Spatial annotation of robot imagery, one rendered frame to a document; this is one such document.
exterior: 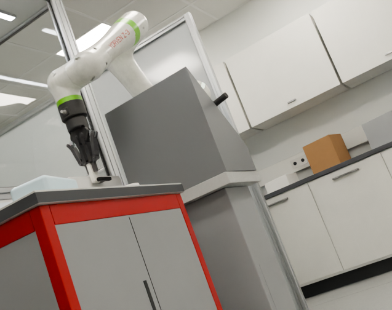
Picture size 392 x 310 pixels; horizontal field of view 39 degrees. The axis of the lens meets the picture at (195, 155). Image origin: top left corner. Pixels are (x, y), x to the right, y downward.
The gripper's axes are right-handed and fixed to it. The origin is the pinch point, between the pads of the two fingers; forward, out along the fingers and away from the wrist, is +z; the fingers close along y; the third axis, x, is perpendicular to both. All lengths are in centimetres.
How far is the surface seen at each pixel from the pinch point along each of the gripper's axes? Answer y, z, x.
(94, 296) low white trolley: 33, 41, -60
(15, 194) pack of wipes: 24, 14, -64
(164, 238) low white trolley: 33, 32, -25
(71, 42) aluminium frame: -26, -78, 54
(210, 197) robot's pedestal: 32.4, 22.3, 12.6
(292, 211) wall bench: -29, 24, 288
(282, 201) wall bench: -34, 13, 288
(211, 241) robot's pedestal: 27.0, 35.7, 12.7
